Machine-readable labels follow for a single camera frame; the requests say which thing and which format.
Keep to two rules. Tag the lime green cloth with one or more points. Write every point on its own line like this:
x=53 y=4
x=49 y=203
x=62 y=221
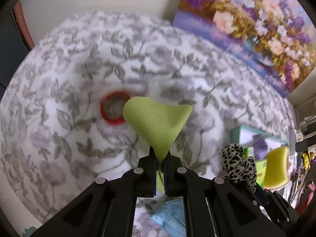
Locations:
x=158 y=125

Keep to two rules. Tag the green tissue pack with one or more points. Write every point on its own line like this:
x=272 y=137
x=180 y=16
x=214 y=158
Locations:
x=249 y=153
x=261 y=167

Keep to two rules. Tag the floral painting canvas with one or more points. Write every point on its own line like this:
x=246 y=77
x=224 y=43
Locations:
x=274 y=37

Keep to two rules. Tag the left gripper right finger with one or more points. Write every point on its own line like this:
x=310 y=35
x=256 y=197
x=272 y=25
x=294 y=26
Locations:
x=174 y=176

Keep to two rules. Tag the purple foil sachet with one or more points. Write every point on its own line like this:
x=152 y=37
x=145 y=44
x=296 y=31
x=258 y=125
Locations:
x=260 y=149

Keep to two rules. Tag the blue face mask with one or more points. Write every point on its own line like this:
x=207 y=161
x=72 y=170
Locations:
x=170 y=216

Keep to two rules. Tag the red tape roll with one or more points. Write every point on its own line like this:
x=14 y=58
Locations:
x=111 y=107

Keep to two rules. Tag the green yellow scrub sponge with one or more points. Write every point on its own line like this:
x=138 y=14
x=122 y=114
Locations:
x=277 y=168

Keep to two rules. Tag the grey floral blanket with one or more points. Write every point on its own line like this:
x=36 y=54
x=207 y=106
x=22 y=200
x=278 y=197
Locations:
x=78 y=175

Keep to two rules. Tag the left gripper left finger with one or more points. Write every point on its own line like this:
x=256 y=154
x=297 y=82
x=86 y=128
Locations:
x=147 y=179

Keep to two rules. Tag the teal rimmed white tray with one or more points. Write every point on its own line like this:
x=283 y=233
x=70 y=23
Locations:
x=247 y=136

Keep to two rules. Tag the leopard print scrunchie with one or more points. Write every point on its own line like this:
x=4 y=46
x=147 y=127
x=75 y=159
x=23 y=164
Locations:
x=237 y=168

